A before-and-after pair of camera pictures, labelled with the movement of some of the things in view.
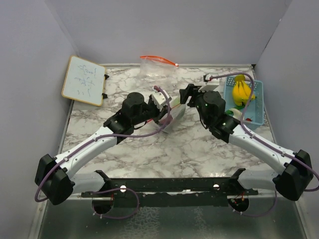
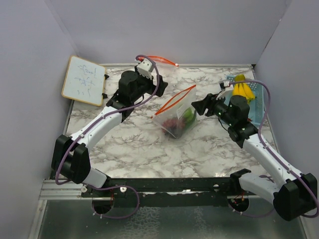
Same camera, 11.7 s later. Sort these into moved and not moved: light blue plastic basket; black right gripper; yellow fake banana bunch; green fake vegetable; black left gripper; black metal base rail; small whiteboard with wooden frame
Moved: black right gripper; green fake vegetable; black left gripper
Not moved: small whiteboard with wooden frame; yellow fake banana bunch; black metal base rail; light blue plastic basket
